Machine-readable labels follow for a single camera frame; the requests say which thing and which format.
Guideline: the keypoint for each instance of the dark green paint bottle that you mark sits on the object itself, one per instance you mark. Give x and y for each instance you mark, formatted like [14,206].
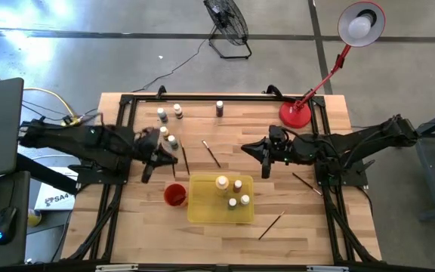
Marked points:
[232,204]

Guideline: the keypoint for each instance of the black frame clamp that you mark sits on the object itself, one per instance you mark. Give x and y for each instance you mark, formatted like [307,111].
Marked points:
[276,91]
[161,91]

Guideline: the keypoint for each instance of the black desk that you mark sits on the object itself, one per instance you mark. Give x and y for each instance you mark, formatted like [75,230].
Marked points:
[17,249]

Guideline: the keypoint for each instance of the orange paint bottle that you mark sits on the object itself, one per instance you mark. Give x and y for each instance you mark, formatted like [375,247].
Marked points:
[164,132]

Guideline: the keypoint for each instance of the yellow power plug block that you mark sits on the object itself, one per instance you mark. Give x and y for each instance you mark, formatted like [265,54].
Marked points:
[70,121]

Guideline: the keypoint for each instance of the dark brown paint bottle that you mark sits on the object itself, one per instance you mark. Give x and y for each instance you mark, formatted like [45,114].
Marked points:
[219,109]

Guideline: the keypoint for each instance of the red desk lamp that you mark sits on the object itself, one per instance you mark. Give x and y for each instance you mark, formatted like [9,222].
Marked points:
[295,115]

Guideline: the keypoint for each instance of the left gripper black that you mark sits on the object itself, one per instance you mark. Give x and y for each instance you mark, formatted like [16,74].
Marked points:
[149,145]

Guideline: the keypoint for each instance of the black and white paint bottle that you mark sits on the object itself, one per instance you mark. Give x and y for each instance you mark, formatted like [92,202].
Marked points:
[244,199]

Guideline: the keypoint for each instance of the small yellow container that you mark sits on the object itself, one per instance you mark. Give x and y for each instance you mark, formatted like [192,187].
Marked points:
[34,218]

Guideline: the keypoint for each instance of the yellow translucent plastic bin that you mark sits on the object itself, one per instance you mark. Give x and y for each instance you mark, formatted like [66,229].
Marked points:
[206,211]

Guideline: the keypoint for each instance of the teal paint bottle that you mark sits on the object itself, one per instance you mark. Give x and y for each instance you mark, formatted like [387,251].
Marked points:
[173,143]

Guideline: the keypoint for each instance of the blue-grey paint bottle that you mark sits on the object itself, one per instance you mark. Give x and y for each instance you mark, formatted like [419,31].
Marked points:
[162,115]

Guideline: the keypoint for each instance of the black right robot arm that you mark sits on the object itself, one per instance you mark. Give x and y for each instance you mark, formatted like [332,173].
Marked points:
[368,136]

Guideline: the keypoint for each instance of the black floor fan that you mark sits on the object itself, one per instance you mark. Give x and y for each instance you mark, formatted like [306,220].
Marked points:
[227,19]

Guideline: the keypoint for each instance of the black computer mouse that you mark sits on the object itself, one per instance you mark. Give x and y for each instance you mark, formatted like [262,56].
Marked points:
[5,226]

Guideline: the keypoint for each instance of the large yellow paint bottle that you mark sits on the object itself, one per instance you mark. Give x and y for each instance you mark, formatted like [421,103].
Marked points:
[222,185]

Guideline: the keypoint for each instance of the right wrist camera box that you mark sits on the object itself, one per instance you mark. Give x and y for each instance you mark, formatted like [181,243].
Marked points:
[277,133]

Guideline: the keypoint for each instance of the red plastic cup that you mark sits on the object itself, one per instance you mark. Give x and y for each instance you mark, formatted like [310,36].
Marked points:
[175,195]

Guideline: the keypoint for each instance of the blue-grey metal table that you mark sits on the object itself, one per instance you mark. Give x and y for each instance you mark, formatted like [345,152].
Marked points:
[429,172]

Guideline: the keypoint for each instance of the brown striped paint bottle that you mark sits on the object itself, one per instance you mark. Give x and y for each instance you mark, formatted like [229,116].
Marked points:
[178,112]

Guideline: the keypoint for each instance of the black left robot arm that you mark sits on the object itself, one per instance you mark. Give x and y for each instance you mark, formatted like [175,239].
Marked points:
[70,138]

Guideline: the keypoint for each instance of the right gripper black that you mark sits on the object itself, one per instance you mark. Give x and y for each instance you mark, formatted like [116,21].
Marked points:
[283,153]

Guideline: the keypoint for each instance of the white printed box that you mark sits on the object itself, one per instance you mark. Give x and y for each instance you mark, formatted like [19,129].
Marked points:
[53,200]

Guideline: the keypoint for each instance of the silver metal bracket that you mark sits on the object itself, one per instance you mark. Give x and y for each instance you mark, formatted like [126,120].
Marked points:
[116,268]
[327,269]

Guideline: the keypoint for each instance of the thin dark paintbrush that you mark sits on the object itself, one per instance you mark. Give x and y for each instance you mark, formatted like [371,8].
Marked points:
[185,158]
[307,184]
[211,154]
[272,225]
[173,172]

